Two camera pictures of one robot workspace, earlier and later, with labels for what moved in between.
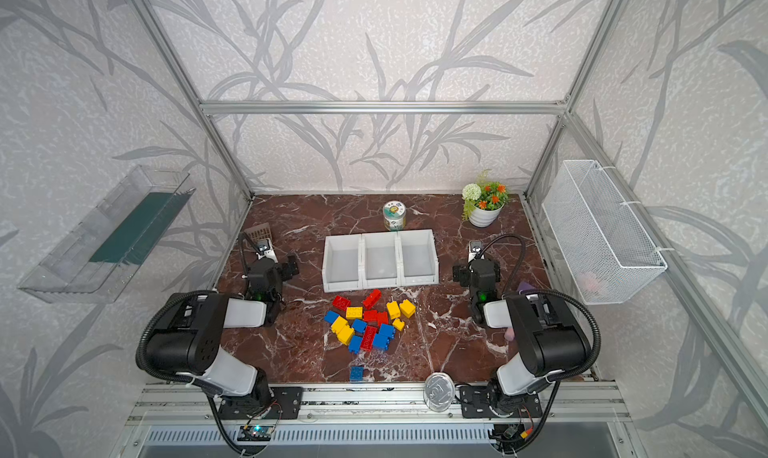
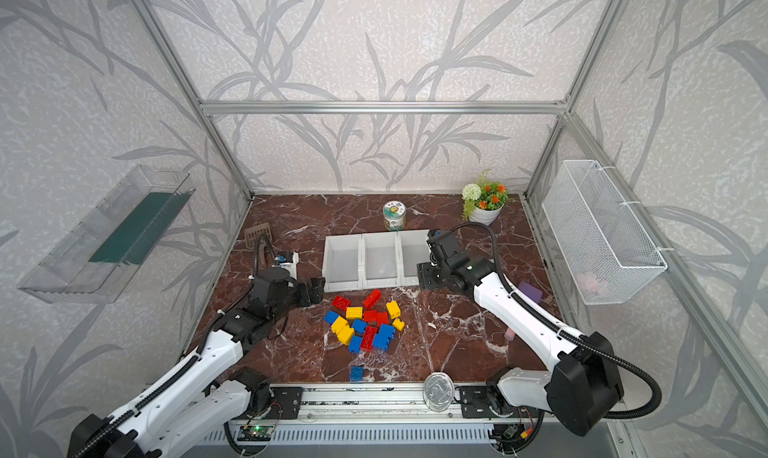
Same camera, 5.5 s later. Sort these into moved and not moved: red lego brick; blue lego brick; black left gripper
Moved: black left gripper
Not moved: blue lego brick; red lego brick
